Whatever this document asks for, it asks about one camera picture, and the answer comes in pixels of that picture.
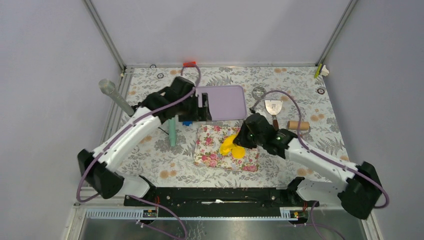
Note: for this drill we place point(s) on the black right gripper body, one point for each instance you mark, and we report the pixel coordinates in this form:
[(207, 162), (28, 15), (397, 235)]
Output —
[(248, 140)]

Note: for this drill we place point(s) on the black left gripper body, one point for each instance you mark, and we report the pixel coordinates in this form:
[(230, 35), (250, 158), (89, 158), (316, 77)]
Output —
[(190, 110)]

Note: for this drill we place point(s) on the floral rectangular tray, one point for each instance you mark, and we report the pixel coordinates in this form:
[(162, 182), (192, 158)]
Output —
[(207, 150)]

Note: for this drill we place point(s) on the round yellow dough wrapper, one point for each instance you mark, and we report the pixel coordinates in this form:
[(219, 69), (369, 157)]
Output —
[(238, 152)]

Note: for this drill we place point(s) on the metal spatula wooden handle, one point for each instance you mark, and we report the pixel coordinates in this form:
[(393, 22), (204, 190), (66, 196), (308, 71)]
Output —
[(274, 107)]

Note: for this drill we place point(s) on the yellow dough piece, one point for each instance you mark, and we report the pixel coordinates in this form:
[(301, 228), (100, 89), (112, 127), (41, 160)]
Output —
[(227, 145)]

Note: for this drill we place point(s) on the wooden dough roller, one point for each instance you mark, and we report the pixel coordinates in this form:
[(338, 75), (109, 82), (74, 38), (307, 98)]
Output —
[(302, 126)]

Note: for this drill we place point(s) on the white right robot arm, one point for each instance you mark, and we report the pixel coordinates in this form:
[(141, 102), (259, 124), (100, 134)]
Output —
[(354, 187)]

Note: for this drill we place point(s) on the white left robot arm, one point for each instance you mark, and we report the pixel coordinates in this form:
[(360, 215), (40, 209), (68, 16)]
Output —
[(99, 167)]

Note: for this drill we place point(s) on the floral tablecloth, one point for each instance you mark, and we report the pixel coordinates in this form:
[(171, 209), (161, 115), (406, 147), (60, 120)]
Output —
[(304, 97)]

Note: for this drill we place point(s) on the purple plastic tray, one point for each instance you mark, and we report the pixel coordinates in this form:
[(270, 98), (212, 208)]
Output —
[(226, 102)]

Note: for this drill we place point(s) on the black mini tripod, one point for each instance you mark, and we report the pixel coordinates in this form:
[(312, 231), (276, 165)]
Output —
[(162, 127)]

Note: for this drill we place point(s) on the red block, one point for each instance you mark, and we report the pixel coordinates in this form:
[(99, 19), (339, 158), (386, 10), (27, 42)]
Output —
[(190, 64)]

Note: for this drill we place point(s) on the silver microphone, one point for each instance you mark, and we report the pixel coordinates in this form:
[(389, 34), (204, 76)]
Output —
[(108, 88)]

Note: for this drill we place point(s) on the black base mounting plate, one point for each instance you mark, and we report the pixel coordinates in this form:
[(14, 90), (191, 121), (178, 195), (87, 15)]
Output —
[(221, 202)]

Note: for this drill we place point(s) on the white yellow corner clip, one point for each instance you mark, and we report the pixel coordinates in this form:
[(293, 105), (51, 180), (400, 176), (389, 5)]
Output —
[(321, 71)]

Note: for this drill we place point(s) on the teal handled tool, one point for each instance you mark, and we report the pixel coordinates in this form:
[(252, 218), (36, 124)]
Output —
[(172, 134)]

